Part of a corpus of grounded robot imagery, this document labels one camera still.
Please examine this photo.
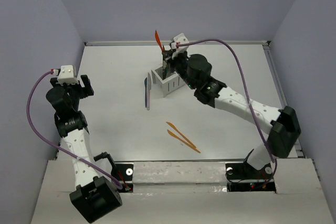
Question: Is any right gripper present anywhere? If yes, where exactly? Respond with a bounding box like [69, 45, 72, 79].
[164, 49, 198, 90]

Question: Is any metal knife black handle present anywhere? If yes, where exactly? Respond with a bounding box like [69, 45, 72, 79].
[162, 61, 168, 80]

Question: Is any orange-red plastic knife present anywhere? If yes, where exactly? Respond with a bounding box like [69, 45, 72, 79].
[154, 30, 165, 52]

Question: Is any blue plastic knife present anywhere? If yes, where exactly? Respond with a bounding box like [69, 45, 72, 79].
[144, 78, 148, 108]

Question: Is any yellow plastic knife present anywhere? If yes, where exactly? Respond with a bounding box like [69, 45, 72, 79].
[167, 130, 201, 153]
[166, 122, 196, 147]

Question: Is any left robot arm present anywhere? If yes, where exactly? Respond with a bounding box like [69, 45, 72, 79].
[46, 75, 122, 223]

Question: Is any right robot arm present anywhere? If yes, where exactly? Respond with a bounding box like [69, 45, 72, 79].
[162, 50, 301, 178]

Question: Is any white two-compartment utensil caddy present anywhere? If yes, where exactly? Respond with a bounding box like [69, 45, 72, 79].
[151, 65, 185, 97]

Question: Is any pink plastic knife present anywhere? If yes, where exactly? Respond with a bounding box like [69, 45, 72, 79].
[145, 72, 152, 110]

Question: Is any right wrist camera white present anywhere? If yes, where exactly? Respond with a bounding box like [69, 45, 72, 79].
[170, 33, 189, 59]

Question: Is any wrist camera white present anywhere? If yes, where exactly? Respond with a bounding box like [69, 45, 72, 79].
[170, 33, 189, 59]
[51, 65, 79, 86]

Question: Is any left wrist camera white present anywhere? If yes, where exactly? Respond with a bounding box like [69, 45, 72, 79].
[51, 65, 79, 86]

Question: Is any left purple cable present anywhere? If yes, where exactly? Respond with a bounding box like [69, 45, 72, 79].
[26, 71, 124, 189]

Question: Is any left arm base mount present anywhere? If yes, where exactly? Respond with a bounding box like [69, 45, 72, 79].
[112, 163, 134, 193]

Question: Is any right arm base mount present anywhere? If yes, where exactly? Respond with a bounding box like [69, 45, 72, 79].
[225, 163, 276, 193]

